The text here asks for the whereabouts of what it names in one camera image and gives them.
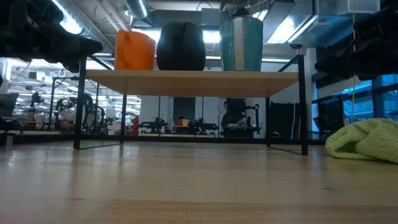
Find grey ceiling box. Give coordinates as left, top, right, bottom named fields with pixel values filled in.
left=200, top=8, right=222, bottom=27

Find person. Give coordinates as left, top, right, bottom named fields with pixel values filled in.
left=220, top=100, right=249, bottom=137

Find dark mug blue interior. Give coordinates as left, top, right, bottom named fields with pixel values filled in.
left=156, top=21, right=206, bottom=72

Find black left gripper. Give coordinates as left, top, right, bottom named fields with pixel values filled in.
left=0, top=0, right=103, bottom=72

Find green cloth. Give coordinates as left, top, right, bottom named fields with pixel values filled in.
left=325, top=118, right=398, bottom=164

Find black perforated cabinet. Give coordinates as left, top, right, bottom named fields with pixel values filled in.
left=312, top=95, right=346, bottom=138

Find background robot station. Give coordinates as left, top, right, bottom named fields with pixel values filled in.
left=49, top=77, right=106, bottom=134

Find wooden shelf black metal legs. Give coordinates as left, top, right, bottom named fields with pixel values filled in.
left=73, top=54, right=308, bottom=156

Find grey background monitor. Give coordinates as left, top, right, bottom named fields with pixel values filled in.
left=0, top=93, right=19, bottom=118

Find yellow hanging cord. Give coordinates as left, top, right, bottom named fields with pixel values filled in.
left=351, top=0, right=357, bottom=125

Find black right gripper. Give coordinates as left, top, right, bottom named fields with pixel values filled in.
left=314, top=6, right=398, bottom=81

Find black background workstation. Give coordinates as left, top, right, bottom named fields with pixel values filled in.
left=223, top=104, right=262, bottom=138

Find teal mug white interior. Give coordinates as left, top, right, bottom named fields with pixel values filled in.
left=219, top=16, right=264, bottom=72

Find orange plastic cup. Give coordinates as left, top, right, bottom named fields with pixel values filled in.
left=114, top=29, right=156, bottom=71

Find black metal table frame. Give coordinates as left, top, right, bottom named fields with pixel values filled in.
left=0, top=132, right=326, bottom=146

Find black background panel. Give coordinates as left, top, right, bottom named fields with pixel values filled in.
left=270, top=101, right=300, bottom=140

